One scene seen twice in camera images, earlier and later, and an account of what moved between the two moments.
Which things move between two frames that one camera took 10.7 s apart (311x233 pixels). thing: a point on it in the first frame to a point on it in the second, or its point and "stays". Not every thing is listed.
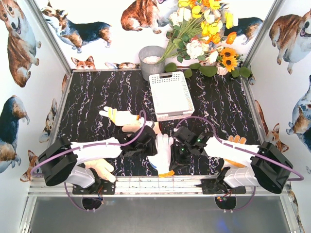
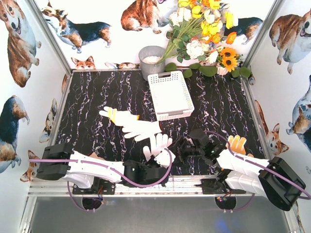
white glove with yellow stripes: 120,118 stays
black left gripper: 150,143 to 150,170
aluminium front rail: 145,187 stays
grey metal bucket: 149,56 stays
